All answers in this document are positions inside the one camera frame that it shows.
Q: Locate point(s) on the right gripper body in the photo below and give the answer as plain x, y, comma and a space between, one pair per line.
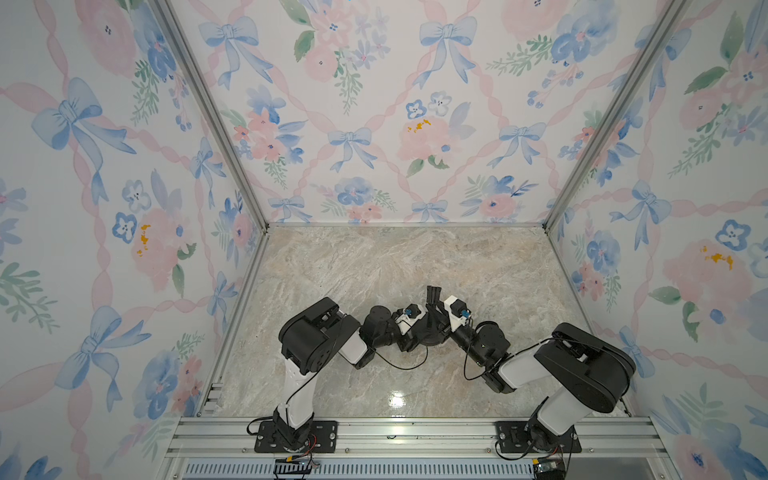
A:
447, 333

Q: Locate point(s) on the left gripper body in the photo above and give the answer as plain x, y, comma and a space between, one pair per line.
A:
404, 343

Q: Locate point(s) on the black round stand base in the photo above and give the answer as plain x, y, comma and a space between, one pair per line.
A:
431, 330

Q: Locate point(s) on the black microphone stand pole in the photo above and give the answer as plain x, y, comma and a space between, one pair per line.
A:
433, 303

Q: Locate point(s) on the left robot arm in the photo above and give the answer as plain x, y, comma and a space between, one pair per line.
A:
313, 337

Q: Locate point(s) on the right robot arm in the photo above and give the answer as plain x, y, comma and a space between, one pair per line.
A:
593, 375

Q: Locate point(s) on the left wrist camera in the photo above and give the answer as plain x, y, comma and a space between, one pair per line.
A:
409, 317

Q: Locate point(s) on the aluminium mounting rail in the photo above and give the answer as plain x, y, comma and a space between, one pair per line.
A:
419, 448

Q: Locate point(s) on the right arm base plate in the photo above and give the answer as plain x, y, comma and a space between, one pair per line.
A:
517, 437

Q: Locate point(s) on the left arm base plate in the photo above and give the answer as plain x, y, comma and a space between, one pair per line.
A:
278, 438

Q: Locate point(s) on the right aluminium corner post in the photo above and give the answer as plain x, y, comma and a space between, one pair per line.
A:
658, 36

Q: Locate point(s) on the aluminium corner post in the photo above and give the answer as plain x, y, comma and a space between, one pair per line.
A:
169, 23
658, 36

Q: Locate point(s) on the left aluminium corner post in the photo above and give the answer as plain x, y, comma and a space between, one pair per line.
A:
169, 23

